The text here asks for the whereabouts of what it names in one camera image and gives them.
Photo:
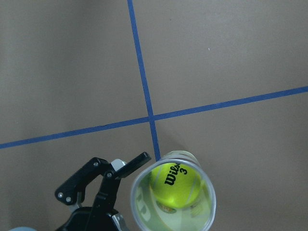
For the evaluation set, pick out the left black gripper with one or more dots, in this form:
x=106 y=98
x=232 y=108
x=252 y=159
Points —
x=101 y=216

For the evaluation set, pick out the yellow tennis ball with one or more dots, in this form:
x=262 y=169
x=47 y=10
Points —
x=175 y=185

